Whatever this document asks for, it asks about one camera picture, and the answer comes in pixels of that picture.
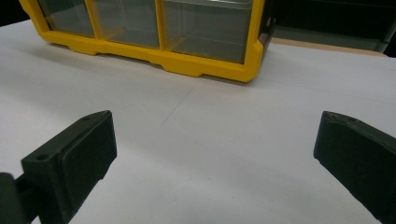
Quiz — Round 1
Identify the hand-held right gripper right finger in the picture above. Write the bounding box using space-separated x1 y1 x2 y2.
313 110 396 224

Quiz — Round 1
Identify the clear plastic drawer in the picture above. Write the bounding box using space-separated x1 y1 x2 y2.
162 0 254 65
37 0 96 38
90 0 161 49

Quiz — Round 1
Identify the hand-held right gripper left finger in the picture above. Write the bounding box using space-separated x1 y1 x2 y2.
21 109 118 224

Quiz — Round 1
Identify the yellow drawer cabinet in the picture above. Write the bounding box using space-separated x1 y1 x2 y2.
18 0 276 83

